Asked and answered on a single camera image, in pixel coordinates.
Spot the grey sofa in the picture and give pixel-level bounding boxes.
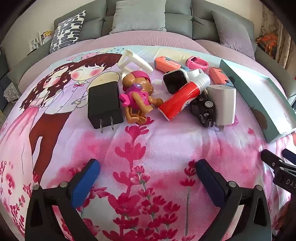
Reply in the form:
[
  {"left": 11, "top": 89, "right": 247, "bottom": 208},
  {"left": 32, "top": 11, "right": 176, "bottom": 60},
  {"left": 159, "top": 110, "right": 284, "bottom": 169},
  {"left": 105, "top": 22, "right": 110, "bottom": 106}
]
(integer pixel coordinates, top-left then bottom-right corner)
[{"left": 0, "top": 0, "right": 296, "bottom": 93}]

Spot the patterned curtain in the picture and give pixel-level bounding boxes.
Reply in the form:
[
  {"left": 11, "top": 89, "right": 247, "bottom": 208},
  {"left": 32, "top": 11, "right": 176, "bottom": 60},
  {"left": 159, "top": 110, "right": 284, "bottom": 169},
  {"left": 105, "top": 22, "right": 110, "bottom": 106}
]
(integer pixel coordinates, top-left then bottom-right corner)
[{"left": 260, "top": 9, "right": 296, "bottom": 70}]

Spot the brown pink toy dog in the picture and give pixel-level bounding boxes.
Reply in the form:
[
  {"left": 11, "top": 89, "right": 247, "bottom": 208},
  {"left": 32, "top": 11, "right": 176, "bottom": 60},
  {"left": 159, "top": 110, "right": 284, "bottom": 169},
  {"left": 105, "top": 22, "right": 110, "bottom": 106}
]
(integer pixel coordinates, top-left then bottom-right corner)
[{"left": 119, "top": 70, "right": 164, "bottom": 124}]

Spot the white smartwatch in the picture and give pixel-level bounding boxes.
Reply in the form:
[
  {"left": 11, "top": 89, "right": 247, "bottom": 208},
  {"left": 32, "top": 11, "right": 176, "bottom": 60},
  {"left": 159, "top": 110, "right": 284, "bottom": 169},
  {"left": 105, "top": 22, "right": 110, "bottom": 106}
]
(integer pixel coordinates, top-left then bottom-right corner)
[{"left": 153, "top": 68, "right": 205, "bottom": 94}]

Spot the black white patterned pillow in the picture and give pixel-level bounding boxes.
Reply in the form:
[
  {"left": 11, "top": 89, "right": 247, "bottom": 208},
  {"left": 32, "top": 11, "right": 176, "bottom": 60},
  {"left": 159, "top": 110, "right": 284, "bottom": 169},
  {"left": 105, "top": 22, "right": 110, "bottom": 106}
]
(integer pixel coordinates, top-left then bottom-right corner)
[{"left": 50, "top": 10, "right": 86, "bottom": 54}]

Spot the plain grey pillow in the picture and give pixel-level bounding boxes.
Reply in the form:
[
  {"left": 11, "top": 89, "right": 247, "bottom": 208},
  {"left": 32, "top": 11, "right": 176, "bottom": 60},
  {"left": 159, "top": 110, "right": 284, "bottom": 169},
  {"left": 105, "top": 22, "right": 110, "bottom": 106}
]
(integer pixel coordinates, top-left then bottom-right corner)
[{"left": 110, "top": 0, "right": 167, "bottom": 35}]

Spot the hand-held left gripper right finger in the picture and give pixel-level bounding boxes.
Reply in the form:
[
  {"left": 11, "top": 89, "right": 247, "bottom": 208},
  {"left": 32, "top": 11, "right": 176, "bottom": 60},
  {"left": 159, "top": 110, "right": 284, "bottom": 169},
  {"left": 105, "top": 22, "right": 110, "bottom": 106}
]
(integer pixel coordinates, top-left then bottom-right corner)
[{"left": 196, "top": 159, "right": 272, "bottom": 241}]

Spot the white wall charger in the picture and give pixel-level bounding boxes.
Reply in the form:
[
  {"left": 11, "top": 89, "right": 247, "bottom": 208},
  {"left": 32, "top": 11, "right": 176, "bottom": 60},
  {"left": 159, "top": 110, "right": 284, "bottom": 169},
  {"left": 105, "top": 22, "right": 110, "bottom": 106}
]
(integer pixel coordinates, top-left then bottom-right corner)
[{"left": 207, "top": 85, "right": 237, "bottom": 132}]

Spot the black toy car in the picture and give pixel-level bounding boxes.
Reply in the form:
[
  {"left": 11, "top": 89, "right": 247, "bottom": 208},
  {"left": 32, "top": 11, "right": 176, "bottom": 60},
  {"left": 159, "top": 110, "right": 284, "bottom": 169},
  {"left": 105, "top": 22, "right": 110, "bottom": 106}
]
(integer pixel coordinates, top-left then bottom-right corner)
[{"left": 190, "top": 91, "right": 218, "bottom": 128}]

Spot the pink sofa cover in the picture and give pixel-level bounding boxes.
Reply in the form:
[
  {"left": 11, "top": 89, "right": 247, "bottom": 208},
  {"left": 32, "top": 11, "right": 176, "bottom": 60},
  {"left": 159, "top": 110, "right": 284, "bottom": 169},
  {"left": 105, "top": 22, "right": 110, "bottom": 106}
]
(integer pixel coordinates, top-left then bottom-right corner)
[{"left": 18, "top": 30, "right": 257, "bottom": 93}]

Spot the printed cartoon blanket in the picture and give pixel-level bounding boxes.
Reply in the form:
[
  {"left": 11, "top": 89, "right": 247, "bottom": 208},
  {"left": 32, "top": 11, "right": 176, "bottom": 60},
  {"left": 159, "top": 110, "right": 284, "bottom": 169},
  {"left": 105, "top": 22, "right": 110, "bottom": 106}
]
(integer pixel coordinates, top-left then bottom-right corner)
[{"left": 0, "top": 46, "right": 296, "bottom": 241}]

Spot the orange blue toy knife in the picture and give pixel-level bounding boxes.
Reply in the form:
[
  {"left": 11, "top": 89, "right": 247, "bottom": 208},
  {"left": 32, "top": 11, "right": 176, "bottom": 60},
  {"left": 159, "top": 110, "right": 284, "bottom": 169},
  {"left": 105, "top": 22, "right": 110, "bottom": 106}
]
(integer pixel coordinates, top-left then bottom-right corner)
[
  {"left": 154, "top": 56, "right": 188, "bottom": 71},
  {"left": 209, "top": 67, "right": 235, "bottom": 88}
]

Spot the pink wrist band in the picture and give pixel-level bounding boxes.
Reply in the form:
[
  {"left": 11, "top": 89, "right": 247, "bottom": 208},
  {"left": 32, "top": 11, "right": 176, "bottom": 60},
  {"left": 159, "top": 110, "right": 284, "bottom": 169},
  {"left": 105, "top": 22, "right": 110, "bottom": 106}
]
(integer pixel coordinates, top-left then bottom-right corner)
[{"left": 186, "top": 56, "right": 208, "bottom": 70}]

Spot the red glue bottle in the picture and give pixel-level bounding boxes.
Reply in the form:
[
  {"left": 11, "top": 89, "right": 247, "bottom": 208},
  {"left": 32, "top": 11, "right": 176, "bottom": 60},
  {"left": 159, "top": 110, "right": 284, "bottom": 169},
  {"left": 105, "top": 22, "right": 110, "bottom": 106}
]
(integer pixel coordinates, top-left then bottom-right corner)
[{"left": 158, "top": 74, "right": 211, "bottom": 121}]

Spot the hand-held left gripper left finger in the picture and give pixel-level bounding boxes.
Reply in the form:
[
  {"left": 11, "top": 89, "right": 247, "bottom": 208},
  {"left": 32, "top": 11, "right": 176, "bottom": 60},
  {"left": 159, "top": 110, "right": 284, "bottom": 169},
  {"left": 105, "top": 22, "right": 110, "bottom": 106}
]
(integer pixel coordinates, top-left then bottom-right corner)
[{"left": 25, "top": 159, "right": 101, "bottom": 241}]

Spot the grey purple pillow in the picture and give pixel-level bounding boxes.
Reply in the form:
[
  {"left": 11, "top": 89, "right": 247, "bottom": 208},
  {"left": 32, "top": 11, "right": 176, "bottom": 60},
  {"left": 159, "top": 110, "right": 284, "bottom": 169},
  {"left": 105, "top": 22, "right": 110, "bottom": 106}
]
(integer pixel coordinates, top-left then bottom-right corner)
[{"left": 210, "top": 10, "right": 256, "bottom": 61}]

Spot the black wall charger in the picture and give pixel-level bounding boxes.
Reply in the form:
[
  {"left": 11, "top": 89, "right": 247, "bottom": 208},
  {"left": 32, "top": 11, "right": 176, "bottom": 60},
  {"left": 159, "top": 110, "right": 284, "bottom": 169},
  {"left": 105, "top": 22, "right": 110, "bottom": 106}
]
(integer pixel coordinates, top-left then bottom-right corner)
[{"left": 87, "top": 81, "right": 124, "bottom": 133}]

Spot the white rack with books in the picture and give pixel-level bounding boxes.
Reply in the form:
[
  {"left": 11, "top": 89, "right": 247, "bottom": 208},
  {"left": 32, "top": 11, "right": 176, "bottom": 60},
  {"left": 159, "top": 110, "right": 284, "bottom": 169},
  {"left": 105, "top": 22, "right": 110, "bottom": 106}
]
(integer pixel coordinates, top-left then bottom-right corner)
[{"left": 29, "top": 30, "right": 53, "bottom": 50}]

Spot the teal cardboard box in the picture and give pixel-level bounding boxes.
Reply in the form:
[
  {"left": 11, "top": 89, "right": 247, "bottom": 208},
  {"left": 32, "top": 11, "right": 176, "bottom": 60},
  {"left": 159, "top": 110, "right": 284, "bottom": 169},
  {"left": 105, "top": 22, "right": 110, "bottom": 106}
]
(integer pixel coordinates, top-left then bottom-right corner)
[{"left": 218, "top": 59, "right": 296, "bottom": 143}]

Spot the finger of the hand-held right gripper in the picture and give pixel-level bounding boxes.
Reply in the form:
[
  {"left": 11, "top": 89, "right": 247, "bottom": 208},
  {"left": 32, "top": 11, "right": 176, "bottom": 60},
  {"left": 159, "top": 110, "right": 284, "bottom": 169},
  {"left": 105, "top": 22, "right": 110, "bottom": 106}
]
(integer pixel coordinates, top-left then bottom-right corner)
[
  {"left": 282, "top": 148, "right": 296, "bottom": 163},
  {"left": 261, "top": 149, "right": 296, "bottom": 172}
]

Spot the orange bag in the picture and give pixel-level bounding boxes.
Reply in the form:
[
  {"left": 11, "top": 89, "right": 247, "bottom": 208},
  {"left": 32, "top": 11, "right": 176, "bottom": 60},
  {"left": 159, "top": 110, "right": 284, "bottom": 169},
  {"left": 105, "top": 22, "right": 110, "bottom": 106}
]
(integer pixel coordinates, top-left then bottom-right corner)
[{"left": 255, "top": 33, "right": 278, "bottom": 58}]

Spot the white hair claw clip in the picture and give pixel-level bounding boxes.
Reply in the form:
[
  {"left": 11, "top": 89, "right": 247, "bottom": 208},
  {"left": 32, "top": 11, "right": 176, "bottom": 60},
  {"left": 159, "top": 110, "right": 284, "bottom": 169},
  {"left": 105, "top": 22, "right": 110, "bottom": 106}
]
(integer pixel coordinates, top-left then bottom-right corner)
[{"left": 117, "top": 49, "right": 153, "bottom": 77}]

